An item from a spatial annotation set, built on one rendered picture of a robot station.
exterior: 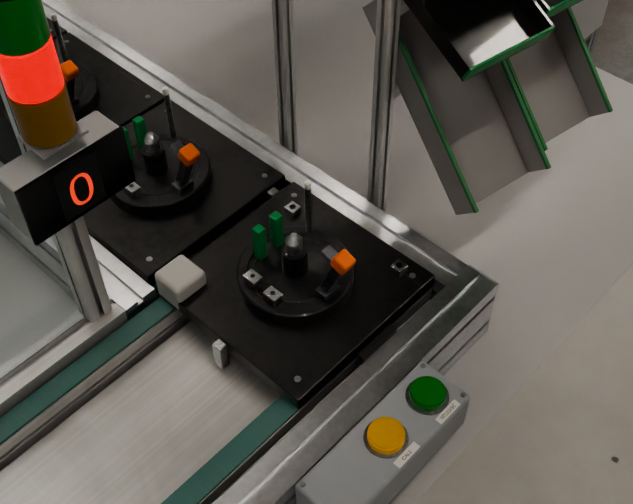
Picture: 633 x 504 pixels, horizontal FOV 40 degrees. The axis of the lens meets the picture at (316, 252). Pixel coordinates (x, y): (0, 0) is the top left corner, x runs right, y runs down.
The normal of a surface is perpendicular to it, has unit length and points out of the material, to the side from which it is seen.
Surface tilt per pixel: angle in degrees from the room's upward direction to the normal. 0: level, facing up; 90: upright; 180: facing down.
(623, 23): 0
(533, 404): 0
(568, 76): 45
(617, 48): 1
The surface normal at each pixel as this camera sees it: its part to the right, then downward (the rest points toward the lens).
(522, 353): -0.01, -0.65
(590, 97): -0.80, 0.46
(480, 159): 0.42, -0.04
